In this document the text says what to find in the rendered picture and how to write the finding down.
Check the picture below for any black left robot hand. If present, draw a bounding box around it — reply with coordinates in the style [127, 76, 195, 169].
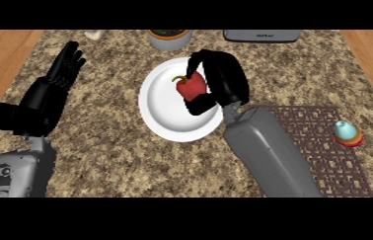
[0, 40, 88, 137]

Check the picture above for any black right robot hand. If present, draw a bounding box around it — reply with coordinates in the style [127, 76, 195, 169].
[183, 48, 253, 117]

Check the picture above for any red bell pepper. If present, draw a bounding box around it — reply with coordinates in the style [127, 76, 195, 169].
[172, 70, 211, 103]

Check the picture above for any white round plate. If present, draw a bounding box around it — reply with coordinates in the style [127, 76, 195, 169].
[139, 56, 226, 143]

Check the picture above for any brown woven placemat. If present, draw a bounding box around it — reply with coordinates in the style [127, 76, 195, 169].
[242, 105, 373, 199]

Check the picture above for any grey appliance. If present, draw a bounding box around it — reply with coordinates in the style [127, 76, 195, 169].
[223, 29, 304, 43]

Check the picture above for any grey potted plant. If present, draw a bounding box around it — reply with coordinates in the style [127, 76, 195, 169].
[148, 29, 194, 51]

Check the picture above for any small white object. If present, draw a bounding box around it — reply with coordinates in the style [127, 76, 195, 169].
[83, 29, 105, 40]

